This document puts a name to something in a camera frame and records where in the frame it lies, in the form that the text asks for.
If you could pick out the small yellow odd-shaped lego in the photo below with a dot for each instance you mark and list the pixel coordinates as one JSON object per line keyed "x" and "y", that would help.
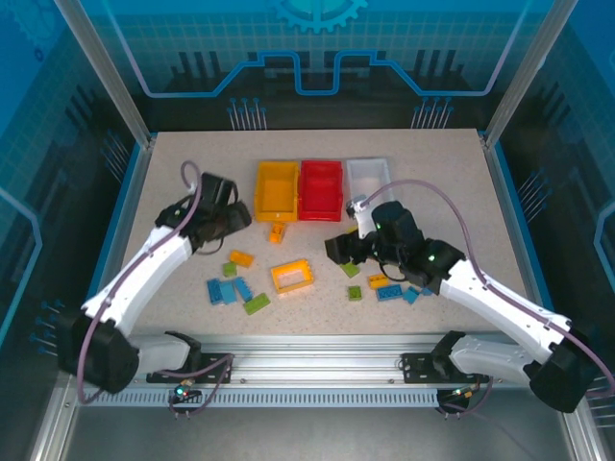
{"x": 277, "y": 234}

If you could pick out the yellow lego brick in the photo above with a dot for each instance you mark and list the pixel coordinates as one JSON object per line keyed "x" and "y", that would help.
{"x": 377, "y": 281}
{"x": 241, "y": 259}

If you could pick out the small green lego brick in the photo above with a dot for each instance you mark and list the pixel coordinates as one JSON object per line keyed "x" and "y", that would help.
{"x": 229, "y": 269}
{"x": 355, "y": 293}

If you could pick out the long blue lego brick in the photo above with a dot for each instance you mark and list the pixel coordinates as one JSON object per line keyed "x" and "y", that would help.
{"x": 389, "y": 292}

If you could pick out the yellow lego window frame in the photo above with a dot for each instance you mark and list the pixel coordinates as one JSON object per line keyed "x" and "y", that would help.
{"x": 289, "y": 265}

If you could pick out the light blue lego brick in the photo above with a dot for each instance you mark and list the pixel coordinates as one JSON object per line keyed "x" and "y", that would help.
{"x": 229, "y": 294}

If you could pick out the long green lego brick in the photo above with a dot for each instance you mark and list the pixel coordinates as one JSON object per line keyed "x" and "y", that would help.
{"x": 256, "y": 304}

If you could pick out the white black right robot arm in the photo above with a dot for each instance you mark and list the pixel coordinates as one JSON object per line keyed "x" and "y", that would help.
{"x": 504, "y": 302}

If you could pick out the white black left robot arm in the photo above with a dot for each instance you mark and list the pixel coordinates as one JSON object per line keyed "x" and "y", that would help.
{"x": 144, "y": 269}

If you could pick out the yellow plastic bin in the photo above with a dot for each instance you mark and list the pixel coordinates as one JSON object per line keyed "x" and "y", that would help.
{"x": 276, "y": 192}

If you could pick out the white plastic bin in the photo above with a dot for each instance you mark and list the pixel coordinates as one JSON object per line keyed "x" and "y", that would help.
{"x": 367, "y": 180}

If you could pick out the red plastic bin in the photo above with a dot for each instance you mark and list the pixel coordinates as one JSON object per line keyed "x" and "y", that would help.
{"x": 321, "y": 192}

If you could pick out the small connector with LED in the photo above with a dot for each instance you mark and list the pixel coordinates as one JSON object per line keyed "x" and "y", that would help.
{"x": 461, "y": 394}
{"x": 185, "y": 391}

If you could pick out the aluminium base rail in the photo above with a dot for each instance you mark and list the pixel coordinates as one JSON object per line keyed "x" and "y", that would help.
{"x": 312, "y": 357}

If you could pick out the aluminium frame post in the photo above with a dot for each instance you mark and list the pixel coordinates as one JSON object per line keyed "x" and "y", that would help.
{"x": 113, "y": 72}
{"x": 523, "y": 72}

